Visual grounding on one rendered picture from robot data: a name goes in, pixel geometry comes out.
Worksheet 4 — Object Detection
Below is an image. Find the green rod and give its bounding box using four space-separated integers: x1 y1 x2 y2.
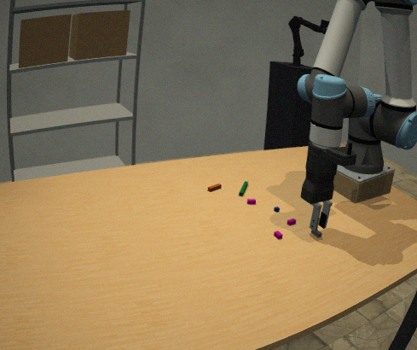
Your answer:
239 181 248 196

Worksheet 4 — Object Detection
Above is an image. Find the orange rod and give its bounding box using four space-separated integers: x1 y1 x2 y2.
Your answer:
208 184 222 192

